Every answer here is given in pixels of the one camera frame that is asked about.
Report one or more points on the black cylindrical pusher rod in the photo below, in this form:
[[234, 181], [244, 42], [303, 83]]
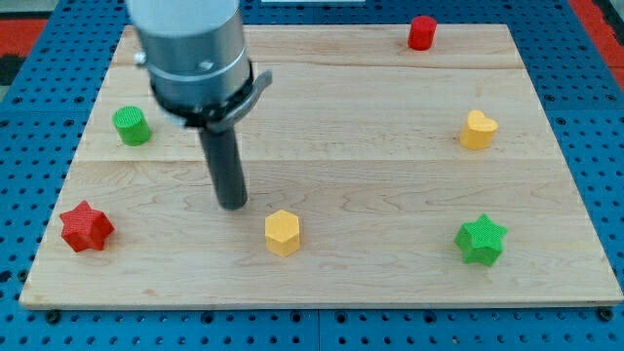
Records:
[[224, 163]]

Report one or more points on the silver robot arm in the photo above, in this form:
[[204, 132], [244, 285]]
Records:
[[200, 74]]

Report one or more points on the yellow hexagon block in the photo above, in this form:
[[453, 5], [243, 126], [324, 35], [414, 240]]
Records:
[[282, 233]]

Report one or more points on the red star block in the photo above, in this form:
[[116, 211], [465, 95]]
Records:
[[85, 228]]

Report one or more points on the green star block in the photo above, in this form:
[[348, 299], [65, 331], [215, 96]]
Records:
[[481, 241]]

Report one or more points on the green cylinder block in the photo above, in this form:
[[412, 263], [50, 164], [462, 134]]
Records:
[[131, 126]]

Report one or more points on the light wooden board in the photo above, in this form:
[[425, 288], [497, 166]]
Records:
[[358, 136]]

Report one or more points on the red cylinder block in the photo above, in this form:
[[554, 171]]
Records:
[[422, 33]]

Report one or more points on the yellow heart block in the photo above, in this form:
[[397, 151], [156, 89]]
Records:
[[478, 131]]

